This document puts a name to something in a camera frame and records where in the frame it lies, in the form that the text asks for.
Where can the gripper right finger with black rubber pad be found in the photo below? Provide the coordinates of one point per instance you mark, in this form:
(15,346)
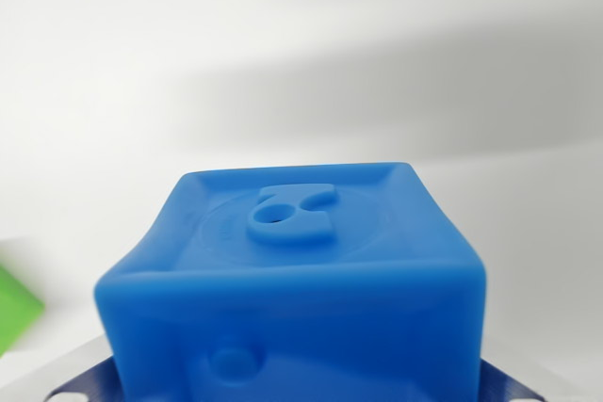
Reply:
(527,381)

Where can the gripper left finger with black rubber pad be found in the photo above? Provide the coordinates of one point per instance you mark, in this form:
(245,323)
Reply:
(56,376)

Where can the blue rubber cube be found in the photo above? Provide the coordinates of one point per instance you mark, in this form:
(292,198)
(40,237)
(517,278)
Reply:
(292,298)

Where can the green rubber cube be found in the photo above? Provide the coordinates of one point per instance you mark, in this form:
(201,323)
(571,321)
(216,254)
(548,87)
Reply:
(16,298)

